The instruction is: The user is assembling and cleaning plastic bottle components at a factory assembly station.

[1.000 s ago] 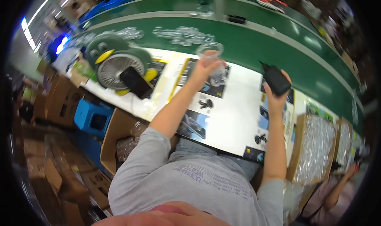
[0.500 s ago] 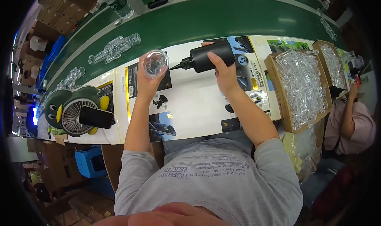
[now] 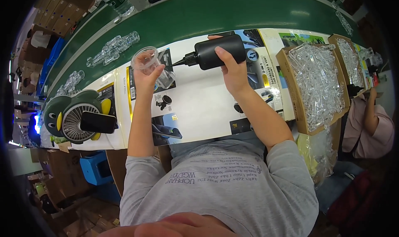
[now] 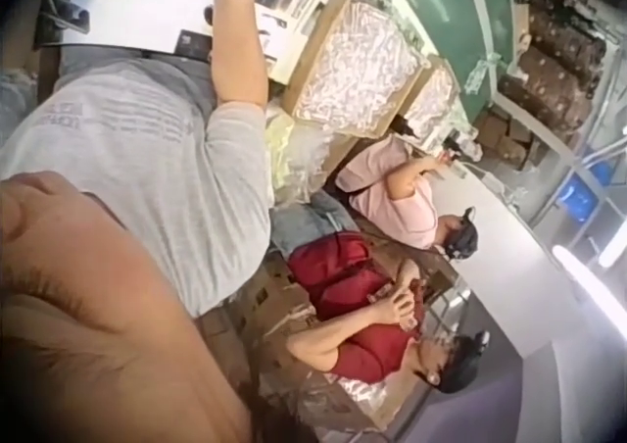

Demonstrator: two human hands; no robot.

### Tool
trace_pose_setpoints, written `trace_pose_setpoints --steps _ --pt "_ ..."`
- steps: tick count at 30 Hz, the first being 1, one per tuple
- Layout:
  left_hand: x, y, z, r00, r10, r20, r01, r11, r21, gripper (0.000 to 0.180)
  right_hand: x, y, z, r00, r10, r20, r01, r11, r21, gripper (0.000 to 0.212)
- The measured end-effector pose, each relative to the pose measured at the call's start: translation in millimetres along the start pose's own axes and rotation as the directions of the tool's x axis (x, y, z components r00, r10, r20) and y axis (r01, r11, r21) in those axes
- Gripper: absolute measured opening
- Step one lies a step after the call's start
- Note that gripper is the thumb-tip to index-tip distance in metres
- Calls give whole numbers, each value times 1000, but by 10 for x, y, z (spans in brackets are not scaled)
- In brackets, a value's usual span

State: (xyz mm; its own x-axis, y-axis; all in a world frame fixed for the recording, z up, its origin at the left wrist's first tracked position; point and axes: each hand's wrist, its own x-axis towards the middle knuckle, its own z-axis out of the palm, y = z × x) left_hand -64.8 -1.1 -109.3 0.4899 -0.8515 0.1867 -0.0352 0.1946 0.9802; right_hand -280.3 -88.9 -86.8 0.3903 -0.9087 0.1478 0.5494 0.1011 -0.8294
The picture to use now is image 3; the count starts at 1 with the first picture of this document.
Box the person's left hand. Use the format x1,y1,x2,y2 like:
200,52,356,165
134,49,166,95

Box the person's right hand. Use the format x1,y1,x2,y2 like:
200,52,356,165
207,34,255,98

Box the clear plastic cup part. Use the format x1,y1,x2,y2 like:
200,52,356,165
131,46,177,90

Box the black squeeze bottle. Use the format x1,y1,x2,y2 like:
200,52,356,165
170,34,247,71

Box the long row of clear parts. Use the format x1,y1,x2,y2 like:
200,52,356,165
86,31,140,68

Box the large white printed cardboard sheet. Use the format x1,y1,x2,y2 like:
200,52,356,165
116,28,289,148

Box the white printed sheet green picture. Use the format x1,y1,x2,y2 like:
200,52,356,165
258,28,331,122

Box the black phone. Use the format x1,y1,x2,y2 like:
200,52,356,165
80,111,117,135

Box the green conveyor belt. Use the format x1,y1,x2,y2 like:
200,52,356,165
44,0,367,100

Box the small cluster of clear parts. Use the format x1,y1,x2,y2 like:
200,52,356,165
55,70,85,96

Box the large carton of clear parts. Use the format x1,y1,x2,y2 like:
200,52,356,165
276,43,351,136

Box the green penguin desk fan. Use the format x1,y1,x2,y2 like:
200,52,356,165
43,89,112,145

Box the clear water bottle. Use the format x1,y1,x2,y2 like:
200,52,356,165
95,0,135,18

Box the blue plastic crate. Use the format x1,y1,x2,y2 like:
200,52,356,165
38,37,67,95

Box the blue plastic stool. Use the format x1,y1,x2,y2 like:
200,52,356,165
79,151,115,186

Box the stack of brown cartons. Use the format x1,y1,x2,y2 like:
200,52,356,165
32,0,98,38

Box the person's body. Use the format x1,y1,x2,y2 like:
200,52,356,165
97,130,320,237

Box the clear plastic bag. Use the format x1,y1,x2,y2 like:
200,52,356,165
297,127,339,185

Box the narrow carton of clear parts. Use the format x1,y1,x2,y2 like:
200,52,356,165
327,33,368,98

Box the small black bottle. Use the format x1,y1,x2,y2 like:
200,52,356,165
347,84,366,99

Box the thin strip of clear parts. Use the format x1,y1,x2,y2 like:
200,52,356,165
335,10,354,37

